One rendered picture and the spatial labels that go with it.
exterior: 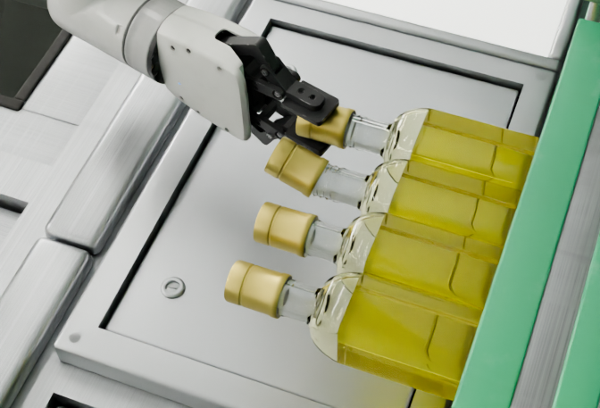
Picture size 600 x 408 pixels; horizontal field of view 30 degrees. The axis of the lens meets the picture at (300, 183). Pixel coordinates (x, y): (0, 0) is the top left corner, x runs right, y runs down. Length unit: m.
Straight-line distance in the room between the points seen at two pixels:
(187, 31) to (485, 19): 0.39
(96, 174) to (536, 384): 0.56
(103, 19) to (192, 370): 0.33
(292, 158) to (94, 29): 0.24
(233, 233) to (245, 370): 0.14
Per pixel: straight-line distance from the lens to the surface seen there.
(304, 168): 0.91
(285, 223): 0.88
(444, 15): 1.24
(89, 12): 1.05
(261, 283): 0.85
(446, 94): 1.16
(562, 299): 0.72
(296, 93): 0.95
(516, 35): 1.23
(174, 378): 0.97
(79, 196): 1.10
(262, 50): 0.94
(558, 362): 0.70
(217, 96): 0.99
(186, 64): 0.99
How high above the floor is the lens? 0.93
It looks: 13 degrees up
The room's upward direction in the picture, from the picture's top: 74 degrees counter-clockwise
